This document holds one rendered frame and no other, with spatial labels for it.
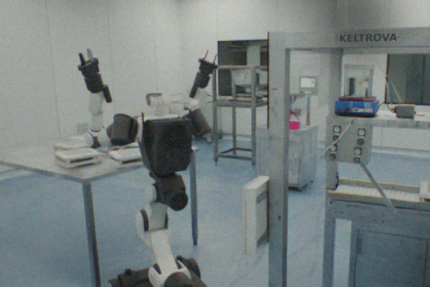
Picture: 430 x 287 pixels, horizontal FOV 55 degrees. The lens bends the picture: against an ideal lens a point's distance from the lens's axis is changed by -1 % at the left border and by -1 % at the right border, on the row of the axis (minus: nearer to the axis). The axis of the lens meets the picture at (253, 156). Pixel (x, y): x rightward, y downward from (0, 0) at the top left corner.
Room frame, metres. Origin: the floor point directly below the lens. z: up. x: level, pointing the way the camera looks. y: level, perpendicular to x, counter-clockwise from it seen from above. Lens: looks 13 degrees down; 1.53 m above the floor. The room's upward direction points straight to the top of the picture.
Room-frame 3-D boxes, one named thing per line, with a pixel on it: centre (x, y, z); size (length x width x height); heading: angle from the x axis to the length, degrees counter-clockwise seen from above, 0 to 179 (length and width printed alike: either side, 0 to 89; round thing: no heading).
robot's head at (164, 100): (2.29, 0.51, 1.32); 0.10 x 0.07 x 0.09; 122
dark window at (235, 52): (8.33, 0.12, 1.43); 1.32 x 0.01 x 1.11; 63
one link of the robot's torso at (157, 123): (2.23, 0.48, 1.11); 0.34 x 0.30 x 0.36; 122
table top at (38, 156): (3.27, 1.37, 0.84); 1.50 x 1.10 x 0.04; 58
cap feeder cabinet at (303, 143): (5.16, -0.43, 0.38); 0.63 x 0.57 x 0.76; 63
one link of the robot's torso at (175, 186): (2.21, 0.47, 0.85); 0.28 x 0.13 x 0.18; 32
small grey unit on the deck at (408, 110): (2.05, -0.75, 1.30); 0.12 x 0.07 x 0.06; 67
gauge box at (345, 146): (2.08, -0.49, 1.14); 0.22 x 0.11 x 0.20; 67
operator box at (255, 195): (1.48, -0.02, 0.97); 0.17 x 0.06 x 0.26; 157
